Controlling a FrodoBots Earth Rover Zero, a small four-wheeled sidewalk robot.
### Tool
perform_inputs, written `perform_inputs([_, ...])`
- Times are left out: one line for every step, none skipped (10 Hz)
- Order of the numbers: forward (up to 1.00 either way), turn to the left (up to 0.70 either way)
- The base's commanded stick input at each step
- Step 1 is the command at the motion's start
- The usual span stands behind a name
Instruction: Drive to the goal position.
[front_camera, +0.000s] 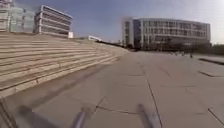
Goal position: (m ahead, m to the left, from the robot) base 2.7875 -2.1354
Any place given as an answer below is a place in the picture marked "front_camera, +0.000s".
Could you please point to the grey stone slab plaza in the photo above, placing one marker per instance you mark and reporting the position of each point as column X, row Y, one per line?
column 133, row 86

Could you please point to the row of dark trees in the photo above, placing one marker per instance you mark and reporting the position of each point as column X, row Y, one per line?
column 200, row 48

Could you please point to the large curved pale building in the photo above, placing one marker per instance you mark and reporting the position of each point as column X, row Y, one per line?
column 166, row 31

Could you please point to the white banded building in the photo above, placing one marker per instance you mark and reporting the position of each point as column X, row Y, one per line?
column 4, row 15

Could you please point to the white building with ledges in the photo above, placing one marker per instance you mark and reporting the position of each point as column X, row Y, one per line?
column 53, row 21

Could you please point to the wide stone steps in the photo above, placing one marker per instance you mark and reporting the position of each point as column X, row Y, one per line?
column 43, row 60

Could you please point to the robot's own part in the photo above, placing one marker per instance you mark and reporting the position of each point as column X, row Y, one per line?
column 148, row 116
column 80, row 118

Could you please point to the glass fronted building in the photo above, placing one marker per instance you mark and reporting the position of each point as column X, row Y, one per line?
column 22, row 20

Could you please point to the low white building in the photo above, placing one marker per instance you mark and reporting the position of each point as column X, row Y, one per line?
column 90, row 38

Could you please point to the raised grass bed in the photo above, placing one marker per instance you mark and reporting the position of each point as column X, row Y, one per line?
column 213, row 61

